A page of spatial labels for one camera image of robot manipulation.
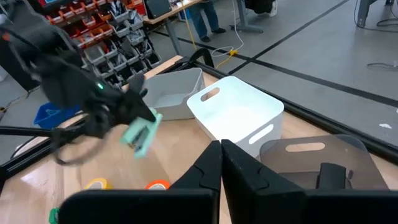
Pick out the black aluminium rig frame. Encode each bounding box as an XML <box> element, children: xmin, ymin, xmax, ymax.
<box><xmin>0</xmin><ymin>48</ymin><xmax>398</xmax><ymax>187</ymax></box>

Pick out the blue plastic crate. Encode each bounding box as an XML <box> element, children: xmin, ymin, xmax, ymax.
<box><xmin>33</xmin><ymin>101</ymin><xmax>82</xmax><ymax>130</ymax></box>

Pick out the white plastic storage bin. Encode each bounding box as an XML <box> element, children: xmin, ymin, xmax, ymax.
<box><xmin>186</xmin><ymin>75</ymin><xmax>285</xmax><ymax>159</ymax></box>

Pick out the green tape roll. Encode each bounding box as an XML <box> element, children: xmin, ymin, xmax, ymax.
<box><xmin>49</xmin><ymin>207</ymin><xmax>60</xmax><ymax>224</ymax></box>

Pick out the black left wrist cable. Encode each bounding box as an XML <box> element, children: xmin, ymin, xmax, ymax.
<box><xmin>51</xmin><ymin>108</ymin><xmax>108</xmax><ymax>166</ymax></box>

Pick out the orange tape roll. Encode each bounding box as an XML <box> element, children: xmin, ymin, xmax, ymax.
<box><xmin>144</xmin><ymin>179</ymin><xmax>171</xmax><ymax>190</ymax></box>

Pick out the shelf of parts bins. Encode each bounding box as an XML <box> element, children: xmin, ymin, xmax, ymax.
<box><xmin>37</xmin><ymin>0</ymin><xmax>162</xmax><ymax>91</ymax></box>

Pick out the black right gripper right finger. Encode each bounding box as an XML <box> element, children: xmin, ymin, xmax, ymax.
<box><xmin>222</xmin><ymin>139</ymin><xmax>398</xmax><ymax>224</ymax></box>

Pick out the wooden top workbench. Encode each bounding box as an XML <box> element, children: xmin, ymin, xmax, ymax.
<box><xmin>142</xmin><ymin>0</ymin><xmax>206</xmax><ymax>57</ymax></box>

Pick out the yellow extension cord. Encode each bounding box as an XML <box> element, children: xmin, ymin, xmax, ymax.
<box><xmin>215</xmin><ymin>48</ymin><xmax>239</xmax><ymax>70</ymax></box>

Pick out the white floor cable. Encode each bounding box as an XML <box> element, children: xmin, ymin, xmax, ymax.
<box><xmin>211</xmin><ymin>0</ymin><xmax>245</xmax><ymax>58</ymax></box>

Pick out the yellow tape roll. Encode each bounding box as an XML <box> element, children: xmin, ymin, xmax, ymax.
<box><xmin>84</xmin><ymin>177</ymin><xmax>113</xmax><ymax>190</ymax></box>

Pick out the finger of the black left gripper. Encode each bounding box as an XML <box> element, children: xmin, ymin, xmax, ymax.
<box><xmin>129</xmin><ymin>73</ymin><xmax>149</xmax><ymax>98</ymax></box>
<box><xmin>119</xmin><ymin>90</ymin><xmax>157</xmax><ymax>125</ymax></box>

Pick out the mint green stapler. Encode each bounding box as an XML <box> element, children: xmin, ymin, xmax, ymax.
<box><xmin>119</xmin><ymin>107</ymin><xmax>164</xmax><ymax>159</ymax></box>

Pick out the grey plastic storage bin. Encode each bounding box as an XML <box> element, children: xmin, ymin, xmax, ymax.
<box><xmin>141</xmin><ymin>67</ymin><xmax>206</xmax><ymax>121</ymax></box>

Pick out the person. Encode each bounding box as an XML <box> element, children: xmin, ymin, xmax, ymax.
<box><xmin>188</xmin><ymin>0</ymin><xmax>227</xmax><ymax>43</ymax></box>

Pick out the smoky transparent storage bin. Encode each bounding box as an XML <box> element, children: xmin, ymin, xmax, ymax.
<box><xmin>259</xmin><ymin>134</ymin><xmax>389</xmax><ymax>191</ymax></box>

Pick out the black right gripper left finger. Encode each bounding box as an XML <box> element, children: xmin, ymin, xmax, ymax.
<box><xmin>58</xmin><ymin>140</ymin><xmax>222</xmax><ymax>224</ymax></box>

